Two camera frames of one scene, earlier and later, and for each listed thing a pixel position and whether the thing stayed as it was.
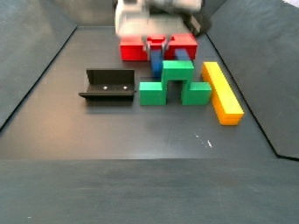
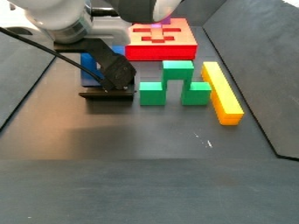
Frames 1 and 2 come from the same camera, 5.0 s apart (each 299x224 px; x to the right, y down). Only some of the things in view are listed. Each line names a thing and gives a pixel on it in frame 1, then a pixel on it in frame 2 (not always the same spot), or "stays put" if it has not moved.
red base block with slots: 136,48 stays put
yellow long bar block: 225,99 stays put
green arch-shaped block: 196,93 stays put
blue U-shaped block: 156,59 to 88,59
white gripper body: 134,21 to 112,29
